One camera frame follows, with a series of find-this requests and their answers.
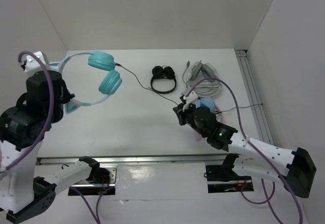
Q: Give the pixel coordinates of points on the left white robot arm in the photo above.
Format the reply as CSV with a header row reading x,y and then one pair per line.
x,y
23,195

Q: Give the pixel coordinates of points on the white grey headset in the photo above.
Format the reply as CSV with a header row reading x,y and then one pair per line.
x,y
196,71

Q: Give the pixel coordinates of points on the aluminium rail at right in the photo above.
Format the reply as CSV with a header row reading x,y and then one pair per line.
x,y
253,97

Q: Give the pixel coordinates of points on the teal cat-ear headphones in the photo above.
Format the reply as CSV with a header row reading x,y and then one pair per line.
x,y
99,60

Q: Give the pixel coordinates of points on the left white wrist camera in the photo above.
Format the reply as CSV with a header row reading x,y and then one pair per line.
x,y
31,65

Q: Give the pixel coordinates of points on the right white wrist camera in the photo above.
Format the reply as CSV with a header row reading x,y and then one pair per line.
x,y
188,98

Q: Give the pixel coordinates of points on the aluminium rail at front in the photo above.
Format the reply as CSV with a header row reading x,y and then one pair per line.
x,y
137,159

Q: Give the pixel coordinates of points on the small black headphones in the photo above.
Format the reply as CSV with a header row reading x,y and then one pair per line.
x,y
163,73

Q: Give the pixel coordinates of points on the aluminium rail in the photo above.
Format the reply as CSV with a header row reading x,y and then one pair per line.
x,y
253,97
137,159

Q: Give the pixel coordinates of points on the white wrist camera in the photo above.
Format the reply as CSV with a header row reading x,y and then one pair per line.
x,y
31,65
188,98

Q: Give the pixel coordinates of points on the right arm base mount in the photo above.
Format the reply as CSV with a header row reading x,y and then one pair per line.
x,y
222,180

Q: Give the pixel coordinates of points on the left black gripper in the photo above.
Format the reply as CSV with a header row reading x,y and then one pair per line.
x,y
69,95

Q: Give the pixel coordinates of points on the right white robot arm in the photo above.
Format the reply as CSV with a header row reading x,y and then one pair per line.
x,y
251,157

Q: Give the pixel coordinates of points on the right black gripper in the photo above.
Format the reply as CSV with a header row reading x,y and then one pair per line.
x,y
180,114

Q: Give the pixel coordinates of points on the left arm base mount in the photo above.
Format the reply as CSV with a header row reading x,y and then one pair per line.
x,y
106,182

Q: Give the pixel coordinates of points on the pink blue cat-ear headphones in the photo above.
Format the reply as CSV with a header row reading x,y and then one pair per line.
x,y
211,105

